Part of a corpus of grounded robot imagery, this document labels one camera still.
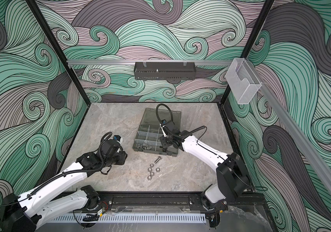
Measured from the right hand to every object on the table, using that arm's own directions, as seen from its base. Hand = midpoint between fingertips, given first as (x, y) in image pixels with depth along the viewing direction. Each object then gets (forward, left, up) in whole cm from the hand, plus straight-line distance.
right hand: (165, 139), depth 85 cm
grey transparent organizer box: (+6, +12, -10) cm, 16 cm away
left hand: (-10, +22, 0) cm, 24 cm away
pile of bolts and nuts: (-17, +7, -11) cm, 22 cm away
